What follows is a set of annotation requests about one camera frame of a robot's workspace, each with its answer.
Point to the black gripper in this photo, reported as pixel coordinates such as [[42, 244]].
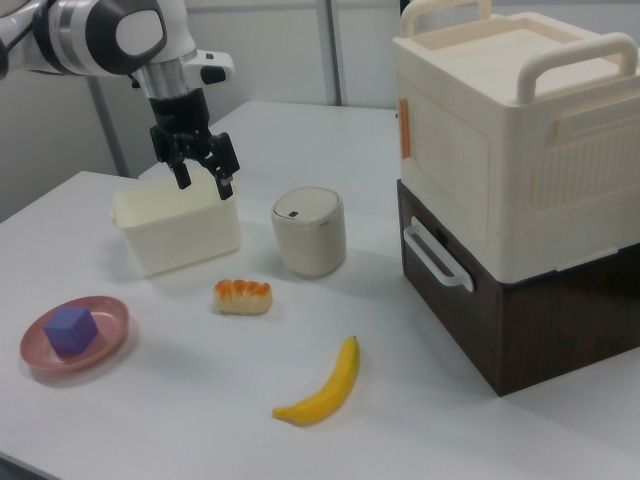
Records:
[[180, 122]]

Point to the purple cube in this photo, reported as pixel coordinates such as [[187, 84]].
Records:
[[71, 331]]

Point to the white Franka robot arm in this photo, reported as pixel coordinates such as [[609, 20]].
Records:
[[75, 35]]

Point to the cream plastic bin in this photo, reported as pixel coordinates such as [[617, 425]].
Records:
[[177, 230]]

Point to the beige mini trash can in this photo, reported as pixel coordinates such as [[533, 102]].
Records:
[[309, 231]]

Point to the toy bread roll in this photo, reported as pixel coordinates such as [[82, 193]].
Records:
[[242, 297]]

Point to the pink plate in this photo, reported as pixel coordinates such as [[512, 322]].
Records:
[[75, 335]]

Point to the yellow toy banana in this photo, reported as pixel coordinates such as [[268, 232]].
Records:
[[327, 387]]

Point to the cream plastic storage box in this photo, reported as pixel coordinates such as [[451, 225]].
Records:
[[515, 135]]

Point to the dark wood drawer box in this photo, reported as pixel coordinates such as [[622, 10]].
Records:
[[505, 325]]

